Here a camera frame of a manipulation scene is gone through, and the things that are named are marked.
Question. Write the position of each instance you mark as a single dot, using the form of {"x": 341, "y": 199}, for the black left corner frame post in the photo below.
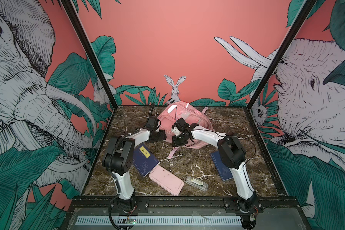
{"x": 76, "y": 23}

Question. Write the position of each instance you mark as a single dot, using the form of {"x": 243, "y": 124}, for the black corner frame post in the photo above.
{"x": 294, "y": 29}
{"x": 76, "y": 23}

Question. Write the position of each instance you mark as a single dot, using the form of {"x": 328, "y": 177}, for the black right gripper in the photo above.
{"x": 176, "y": 143}

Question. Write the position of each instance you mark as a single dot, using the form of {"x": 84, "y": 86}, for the white ventilation grille strip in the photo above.
{"x": 159, "y": 220}

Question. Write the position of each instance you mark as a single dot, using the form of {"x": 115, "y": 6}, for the dark blue notebook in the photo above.
{"x": 143, "y": 159}
{"x": 223, "y": 171}

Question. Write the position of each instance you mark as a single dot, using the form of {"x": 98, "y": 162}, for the pink student backpack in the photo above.
{"x": 191, "y": 115}

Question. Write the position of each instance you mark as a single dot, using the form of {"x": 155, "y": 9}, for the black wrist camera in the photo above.
{"x": 179, "y": 126}
{"x": 152, "y": 124}

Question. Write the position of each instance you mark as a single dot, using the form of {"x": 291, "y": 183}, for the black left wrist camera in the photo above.
{"x": 152, "y": 124}

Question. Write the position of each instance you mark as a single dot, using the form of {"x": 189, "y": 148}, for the black right corner frame post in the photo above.
{"x": 294, "y": 29}

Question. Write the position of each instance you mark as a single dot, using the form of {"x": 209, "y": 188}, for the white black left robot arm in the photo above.
{"x": 118, "y": 157}

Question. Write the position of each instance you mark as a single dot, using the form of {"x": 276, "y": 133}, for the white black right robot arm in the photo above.
{"x": 231, "y": 152}

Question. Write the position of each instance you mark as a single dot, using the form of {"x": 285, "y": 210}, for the black front mounting rail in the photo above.
{"x": 147, "y": 203}

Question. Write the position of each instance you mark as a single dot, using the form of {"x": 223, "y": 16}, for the clear plastic eraser box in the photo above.
{"x": 196, "y": 183}

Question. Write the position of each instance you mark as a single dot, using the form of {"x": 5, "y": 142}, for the pink pencil case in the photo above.
{"x": 166, "y": 180}

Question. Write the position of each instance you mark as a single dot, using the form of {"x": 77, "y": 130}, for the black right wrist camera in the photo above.
{"x": 179, "y": 126}

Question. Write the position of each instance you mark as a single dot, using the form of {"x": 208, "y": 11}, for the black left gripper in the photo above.
{"x": 163, "y": 135}

